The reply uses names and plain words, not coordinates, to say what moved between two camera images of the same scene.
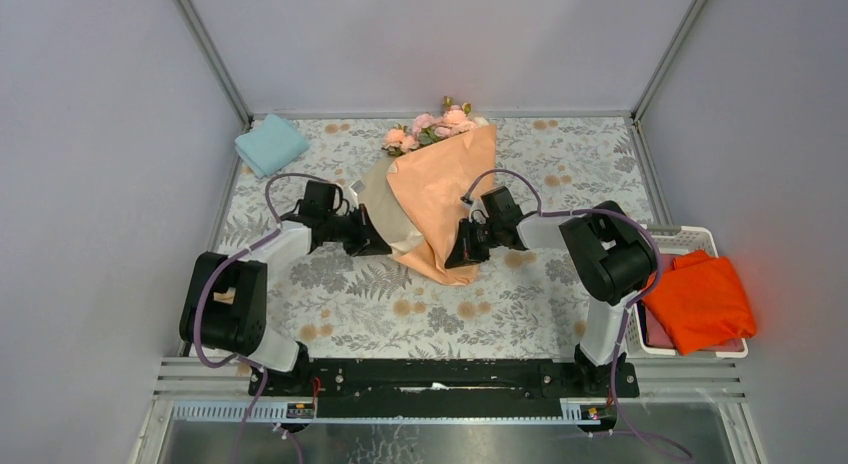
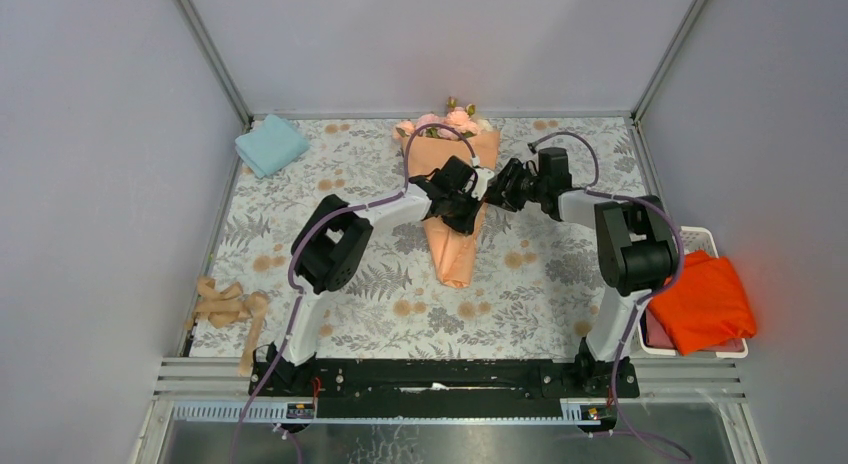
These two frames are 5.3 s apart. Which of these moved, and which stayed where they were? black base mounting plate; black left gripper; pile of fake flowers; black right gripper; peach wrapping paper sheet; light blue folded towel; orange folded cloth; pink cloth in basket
Moved: black right gripper; peach wrapping paper sheet; pile of fake flowers; black left gripper
Stayed: pink cloth in basket; orange folded cloth; black base mounting plate; light blue folded towel
